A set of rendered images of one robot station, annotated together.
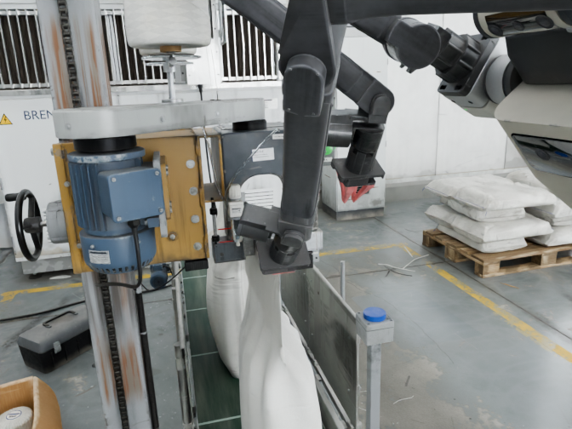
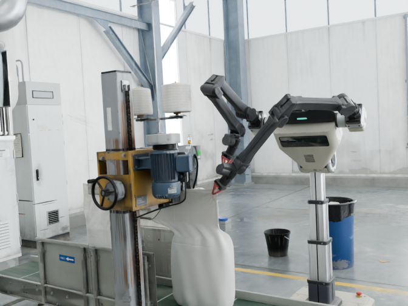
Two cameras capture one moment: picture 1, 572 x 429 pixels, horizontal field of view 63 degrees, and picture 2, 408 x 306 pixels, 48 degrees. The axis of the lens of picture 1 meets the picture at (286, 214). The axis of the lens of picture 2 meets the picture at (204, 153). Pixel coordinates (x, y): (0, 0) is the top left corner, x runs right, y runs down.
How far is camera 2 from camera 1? 2.05 m
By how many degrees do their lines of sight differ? 45
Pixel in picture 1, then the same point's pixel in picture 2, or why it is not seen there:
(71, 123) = (170, 138)
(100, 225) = (172, 178)
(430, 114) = (83, 160)
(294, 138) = (265, 134)
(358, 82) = (238, 124)
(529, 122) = (286, 133)
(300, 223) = (247, 163)
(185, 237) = not seen: hidden behind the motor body
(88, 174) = (171, 157)
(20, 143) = not seen: outside the picture
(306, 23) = (289, 110)
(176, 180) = not seen: hidden behind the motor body
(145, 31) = (182, 107)
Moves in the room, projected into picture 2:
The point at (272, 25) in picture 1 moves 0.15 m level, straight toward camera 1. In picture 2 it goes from (223, 107) to (244, 105)
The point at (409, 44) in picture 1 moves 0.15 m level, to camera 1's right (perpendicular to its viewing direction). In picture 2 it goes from (251, 113) to (266, 113)
